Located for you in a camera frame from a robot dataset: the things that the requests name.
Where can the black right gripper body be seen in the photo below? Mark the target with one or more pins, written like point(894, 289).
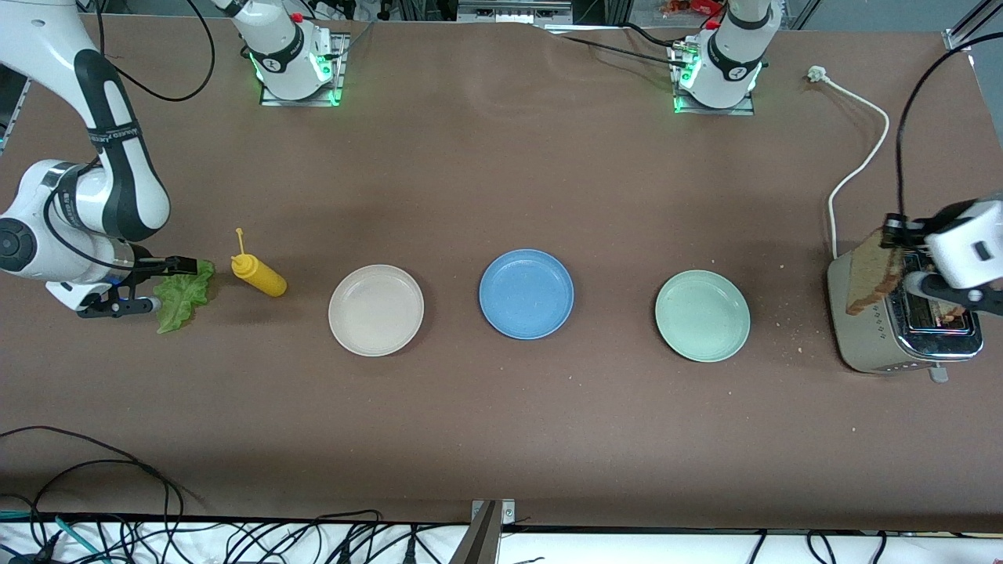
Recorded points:
point(144, 263)

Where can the green lettuce leaf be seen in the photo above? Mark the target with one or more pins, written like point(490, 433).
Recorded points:
point(184, 301)

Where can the brown bread slice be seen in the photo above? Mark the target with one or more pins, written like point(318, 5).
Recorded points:
point(952, 315)
point(874, 274)

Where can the yellow squeeze bottle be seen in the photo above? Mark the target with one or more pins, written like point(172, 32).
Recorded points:
point(262, 278)

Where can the beige round plate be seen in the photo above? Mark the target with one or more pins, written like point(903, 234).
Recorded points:
point(376, 311)

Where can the light green round plate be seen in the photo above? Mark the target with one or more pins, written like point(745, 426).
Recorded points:
point(703, 316)

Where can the blue round plate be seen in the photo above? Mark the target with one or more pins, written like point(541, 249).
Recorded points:
point(526, 294)

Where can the beige chrome toaster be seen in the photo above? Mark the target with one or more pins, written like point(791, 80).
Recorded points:
point(858, 337)

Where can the aluminium corner profile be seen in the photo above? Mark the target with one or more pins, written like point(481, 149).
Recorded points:
point(968, 31)

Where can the red object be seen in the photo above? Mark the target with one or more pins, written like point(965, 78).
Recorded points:
point(689, 8)

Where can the grey metal box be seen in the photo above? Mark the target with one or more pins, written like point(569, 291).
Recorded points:
point(509, 12)

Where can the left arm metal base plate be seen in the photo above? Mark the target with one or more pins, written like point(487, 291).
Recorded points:
point(740, 108)

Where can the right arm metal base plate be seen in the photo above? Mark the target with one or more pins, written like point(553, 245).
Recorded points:
point(342, 74)

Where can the small metal bracket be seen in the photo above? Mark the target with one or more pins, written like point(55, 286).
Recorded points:
point(508, 513)

